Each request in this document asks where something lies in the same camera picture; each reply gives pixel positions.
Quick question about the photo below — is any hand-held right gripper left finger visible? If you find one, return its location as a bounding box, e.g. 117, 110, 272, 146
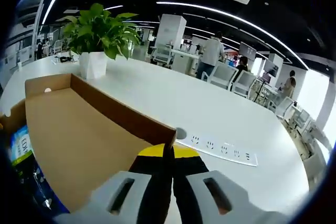
54, 144, 174, 224

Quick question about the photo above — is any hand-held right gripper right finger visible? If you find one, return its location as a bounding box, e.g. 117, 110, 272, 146
170, 145, 289, 224

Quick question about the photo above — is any brown cardboard shoe box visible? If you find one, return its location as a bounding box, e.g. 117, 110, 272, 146
0, 73, 177, 214

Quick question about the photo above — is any blue wipes pack soft item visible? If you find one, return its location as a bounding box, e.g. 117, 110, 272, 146
9, 125, 34, 163

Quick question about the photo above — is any white table power strip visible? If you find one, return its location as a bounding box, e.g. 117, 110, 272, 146
176, 133, 259, 167

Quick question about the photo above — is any white mesh office chair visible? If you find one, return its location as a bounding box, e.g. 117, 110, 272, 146
233, 71, 257, 98
150, 45, 175, 67
208, 63, 239, 90
275, 97, 295, 120

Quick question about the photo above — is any white office desk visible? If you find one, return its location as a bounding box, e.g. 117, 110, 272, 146
170, 49, 200, 74

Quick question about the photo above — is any green plant in white pot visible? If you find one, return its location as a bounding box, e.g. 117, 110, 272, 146
60, 3, 142, 80

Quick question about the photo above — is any white square pillar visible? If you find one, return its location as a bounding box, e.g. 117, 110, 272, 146
155, 14, 187, 51

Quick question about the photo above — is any curved ceiling light strip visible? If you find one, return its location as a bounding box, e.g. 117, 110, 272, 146
156, 1, 309, 70

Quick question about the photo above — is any grey round cable grommet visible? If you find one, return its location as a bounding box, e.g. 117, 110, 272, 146
175, 126, 187, 140

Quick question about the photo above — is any dark wall monitor screen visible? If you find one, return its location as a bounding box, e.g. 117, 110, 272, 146
264, 60, 279, 78
239, 41, 257, 61

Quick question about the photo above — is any black cable bundle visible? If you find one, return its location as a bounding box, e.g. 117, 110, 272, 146
54, 52, 79, 64

